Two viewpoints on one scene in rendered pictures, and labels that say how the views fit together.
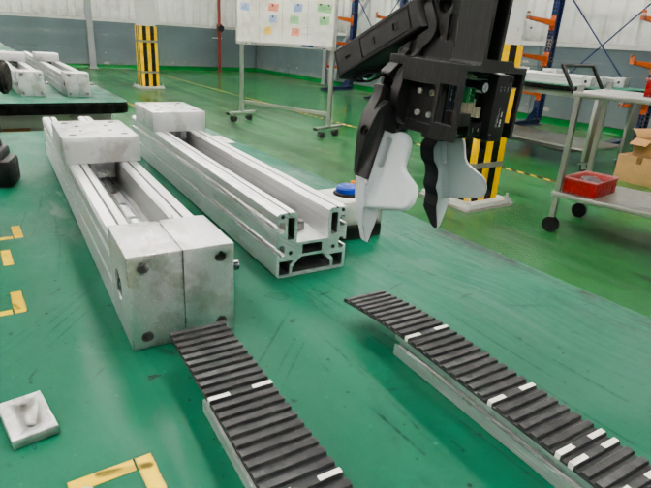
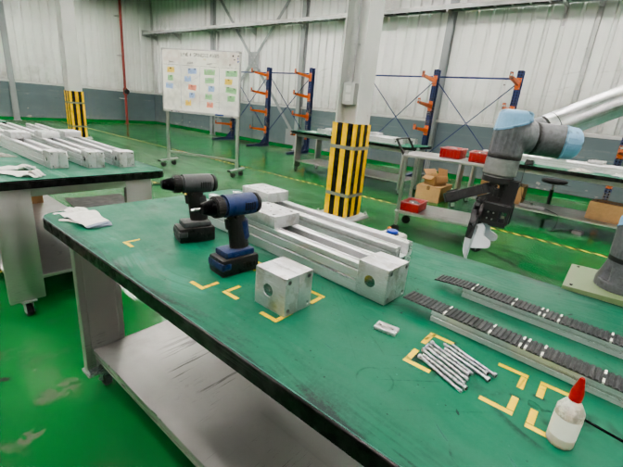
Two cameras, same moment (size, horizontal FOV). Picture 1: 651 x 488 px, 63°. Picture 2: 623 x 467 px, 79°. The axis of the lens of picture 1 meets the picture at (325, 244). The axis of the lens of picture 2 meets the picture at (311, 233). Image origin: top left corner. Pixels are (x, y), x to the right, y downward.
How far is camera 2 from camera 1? 0.71 m
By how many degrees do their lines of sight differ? 16
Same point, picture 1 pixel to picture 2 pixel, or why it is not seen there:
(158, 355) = (393, 306)
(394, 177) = (480, 238)
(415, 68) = (489, 206)
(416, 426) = (489, 316)
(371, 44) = (464, 194)
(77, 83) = (126, 158)
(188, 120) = (281, 195)
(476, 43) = (509, 200)
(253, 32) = (176, 103)
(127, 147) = (295, 218)
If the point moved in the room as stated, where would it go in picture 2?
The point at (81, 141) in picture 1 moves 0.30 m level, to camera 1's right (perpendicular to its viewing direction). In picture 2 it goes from (281, 218) to (369, 218)
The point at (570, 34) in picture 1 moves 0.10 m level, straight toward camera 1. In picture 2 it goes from (375, 107) to (376, 107)
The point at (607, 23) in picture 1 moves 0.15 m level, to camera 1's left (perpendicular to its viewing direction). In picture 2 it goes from (397, 103) to (391, 102)
